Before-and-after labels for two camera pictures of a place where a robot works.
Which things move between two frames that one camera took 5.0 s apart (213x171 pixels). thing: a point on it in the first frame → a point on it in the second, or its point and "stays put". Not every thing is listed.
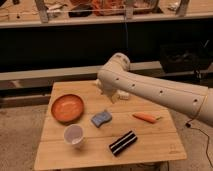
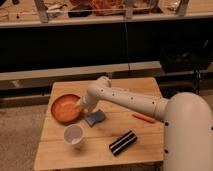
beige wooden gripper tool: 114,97 → 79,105
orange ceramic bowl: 67,108 stays put
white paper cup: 74,135 stays put
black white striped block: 117,145 stays put
